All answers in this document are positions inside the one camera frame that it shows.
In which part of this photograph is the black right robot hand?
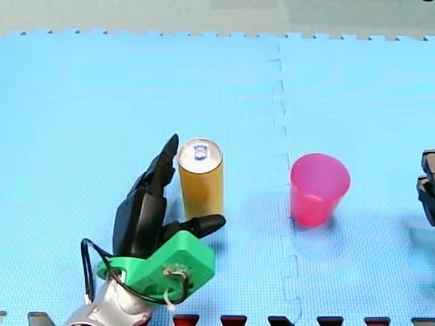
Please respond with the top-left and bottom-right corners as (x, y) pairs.
(416, 149), (435, 228)

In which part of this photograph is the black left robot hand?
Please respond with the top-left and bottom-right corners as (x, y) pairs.
(112, 133), (227, 259)

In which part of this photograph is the yellow drink can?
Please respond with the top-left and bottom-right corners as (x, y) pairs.
(177, 137), (226, 220)

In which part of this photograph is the pink plastic cup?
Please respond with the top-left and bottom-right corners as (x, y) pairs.
(290, 153), (351, 227)

